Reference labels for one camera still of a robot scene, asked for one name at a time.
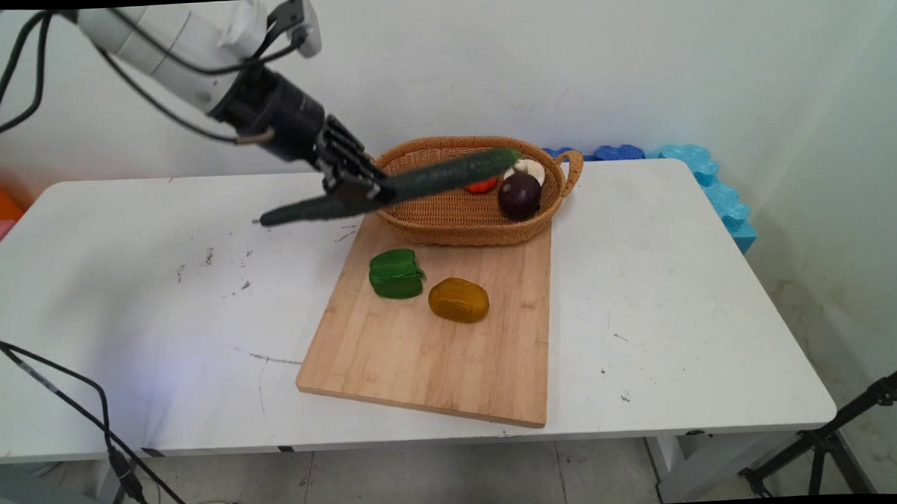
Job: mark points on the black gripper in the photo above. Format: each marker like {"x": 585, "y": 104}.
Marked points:
{"x": 279, "y": 112}

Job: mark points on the long dark green cucumber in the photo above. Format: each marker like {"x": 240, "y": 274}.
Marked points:
{"x": 446, "y": 174}

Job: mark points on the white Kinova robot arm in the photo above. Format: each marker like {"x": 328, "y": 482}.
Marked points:
{"x": 180, "y": 49}

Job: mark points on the woven wicker basket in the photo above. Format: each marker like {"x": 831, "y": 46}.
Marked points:
{"x": 447, "y": 218}

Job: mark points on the green bell pepper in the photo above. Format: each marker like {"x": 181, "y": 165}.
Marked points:
{"x": 395, "y": 275}

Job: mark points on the yellow-brown potato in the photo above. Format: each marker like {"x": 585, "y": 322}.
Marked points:
{"x": 458, "y": 300}

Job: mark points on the dark purple round vegetable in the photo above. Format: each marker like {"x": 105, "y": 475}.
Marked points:
{"x": 520, "y": 196}

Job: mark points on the white garlic bulb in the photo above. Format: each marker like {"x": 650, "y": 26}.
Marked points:
{"x": 531, "y": 171}

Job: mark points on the wooden cutting board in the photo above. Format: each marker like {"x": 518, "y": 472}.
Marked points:
{"x": 430, "y": 357}

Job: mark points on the orange object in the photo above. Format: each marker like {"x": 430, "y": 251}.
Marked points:
{"x": 5, "y": 204}

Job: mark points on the pink object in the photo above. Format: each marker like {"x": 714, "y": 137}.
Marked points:
{"x": 2, "y": 232}

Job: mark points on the light blue foam mat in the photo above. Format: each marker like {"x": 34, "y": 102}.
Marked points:
{"x": 723, "y": 198}

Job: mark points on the white table leg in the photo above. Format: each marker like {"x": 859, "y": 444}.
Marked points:
{"x": 683, "y": 464}
{"x": 112, "y": 487}

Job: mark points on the black tripod stand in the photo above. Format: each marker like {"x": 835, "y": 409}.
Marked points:
{"x": 824, "y": 440}

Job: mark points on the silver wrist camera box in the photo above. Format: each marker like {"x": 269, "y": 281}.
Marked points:
{"x": 303, "y": 29}

